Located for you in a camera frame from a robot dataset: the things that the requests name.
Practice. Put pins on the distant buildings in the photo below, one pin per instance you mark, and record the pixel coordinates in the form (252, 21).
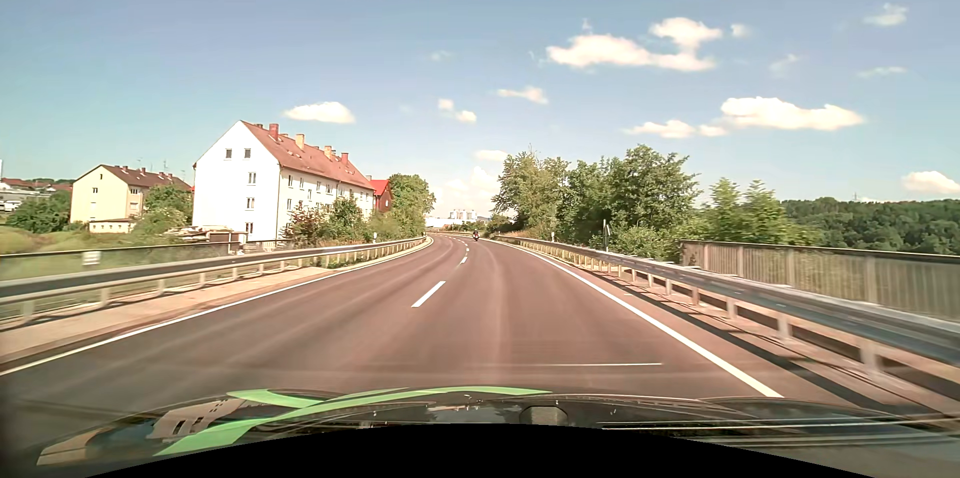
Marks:
(457, 220)

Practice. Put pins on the green tree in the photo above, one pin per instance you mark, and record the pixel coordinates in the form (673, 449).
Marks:
(411, 200)

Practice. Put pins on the grey asphalt road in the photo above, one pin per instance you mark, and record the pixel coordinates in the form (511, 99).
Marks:
(495, 313)

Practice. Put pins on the group of trees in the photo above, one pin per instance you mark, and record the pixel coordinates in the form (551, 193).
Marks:
(622, 200)

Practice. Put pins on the bushes beside white house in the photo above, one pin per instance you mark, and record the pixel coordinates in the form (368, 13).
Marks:
(337, 223)

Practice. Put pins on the car's own bonnet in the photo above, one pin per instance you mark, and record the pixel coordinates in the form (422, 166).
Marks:
(480, 410)

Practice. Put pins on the large white house red roof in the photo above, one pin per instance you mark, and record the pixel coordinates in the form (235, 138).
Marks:
(259, 185)

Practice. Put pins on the road markings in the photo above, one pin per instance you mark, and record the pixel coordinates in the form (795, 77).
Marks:
(675, 335)

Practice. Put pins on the trees beside cream house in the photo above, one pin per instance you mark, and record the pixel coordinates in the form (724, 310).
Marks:
(161, 209)

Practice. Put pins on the concrete pavement strip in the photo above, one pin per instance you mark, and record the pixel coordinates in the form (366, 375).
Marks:
(810, 358)
(127, 313)

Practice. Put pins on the cream house brown roof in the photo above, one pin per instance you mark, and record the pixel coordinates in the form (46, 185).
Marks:
(116, 195)

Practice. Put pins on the metal bridge railing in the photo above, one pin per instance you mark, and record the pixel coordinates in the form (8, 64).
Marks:
(840, 275)
(112, 256)

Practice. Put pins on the low cream outbuilding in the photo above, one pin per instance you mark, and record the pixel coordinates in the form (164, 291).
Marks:
(111, 226)

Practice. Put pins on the wooded hillside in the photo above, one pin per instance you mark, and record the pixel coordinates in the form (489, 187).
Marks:
(877, 224)

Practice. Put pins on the grass bank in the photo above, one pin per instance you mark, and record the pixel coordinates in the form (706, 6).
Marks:
(52, 241)

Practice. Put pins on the distant houses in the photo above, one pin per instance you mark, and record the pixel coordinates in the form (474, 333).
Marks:
(22, 189)

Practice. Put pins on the road sign on post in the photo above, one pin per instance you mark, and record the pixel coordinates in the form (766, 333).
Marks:
(605, 234)

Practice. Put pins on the metal guard rail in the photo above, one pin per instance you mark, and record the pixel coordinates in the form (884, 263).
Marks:
(187, 268)
(750, 294)

